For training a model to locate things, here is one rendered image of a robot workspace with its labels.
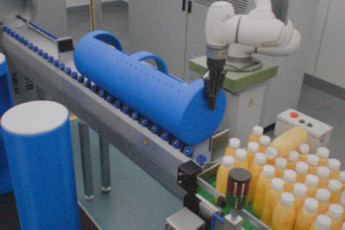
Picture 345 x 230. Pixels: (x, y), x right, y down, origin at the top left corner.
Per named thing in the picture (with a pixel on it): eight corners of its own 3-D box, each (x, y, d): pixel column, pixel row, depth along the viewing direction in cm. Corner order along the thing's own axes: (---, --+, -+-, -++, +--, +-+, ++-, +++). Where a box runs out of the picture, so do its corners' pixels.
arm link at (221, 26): (200, 44, 148) (235, 49, 144) (203, 4, 141) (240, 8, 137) (207, 36, 157) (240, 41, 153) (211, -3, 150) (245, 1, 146)
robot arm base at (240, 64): (229, 53, 241) (229, 44, 238) (259, 63, 227) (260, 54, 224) (209, 60, 229) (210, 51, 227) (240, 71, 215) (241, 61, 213)
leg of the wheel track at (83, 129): (90, 194, 279) (84, 118, 250) (95, 198, 276) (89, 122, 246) (83, 197, 276) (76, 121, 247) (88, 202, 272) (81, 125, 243)
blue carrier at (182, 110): (115, 74, 238) (118, 28, 227) (221, 137, 181) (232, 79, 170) (72, 81, 220) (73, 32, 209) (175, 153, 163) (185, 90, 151)
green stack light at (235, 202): (234, 190, 115) (236, 177, 112) (252, 203, 111) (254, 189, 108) (220, 200, 111) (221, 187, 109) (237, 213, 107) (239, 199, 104)
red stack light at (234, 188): (236, 177, 112) (237, 166, 111) (254, 189, 108) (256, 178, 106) (221, 186, 109) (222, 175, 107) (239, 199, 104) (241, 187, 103)
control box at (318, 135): (286, 127, 178) (290, 107, 173) (327, 147, 165) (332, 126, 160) (273, 134, 172) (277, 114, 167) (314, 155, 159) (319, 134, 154)
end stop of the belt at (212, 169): (260, 144, 174) (261, 138, 173) (262, 145, 173) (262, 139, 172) (195, 181, 150) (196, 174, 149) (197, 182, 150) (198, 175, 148)
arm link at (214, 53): (234, 43, 151) (232, 57, 153) (216, 37, 157) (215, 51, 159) (218, 48, 145) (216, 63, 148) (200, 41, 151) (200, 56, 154)
